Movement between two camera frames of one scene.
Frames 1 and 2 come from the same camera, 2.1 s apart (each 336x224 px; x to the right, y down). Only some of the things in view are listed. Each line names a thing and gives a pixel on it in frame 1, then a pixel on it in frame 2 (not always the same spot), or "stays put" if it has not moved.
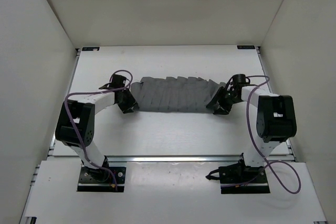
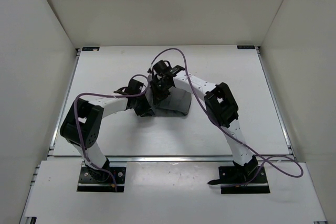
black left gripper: [132, 102] -> [146, 110]
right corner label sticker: [245, 47] stays put
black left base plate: [102, 180] stays put
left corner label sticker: [91, 49] stays put
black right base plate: [241, 180] stays put
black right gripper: [222, 108] -> [157, 96]
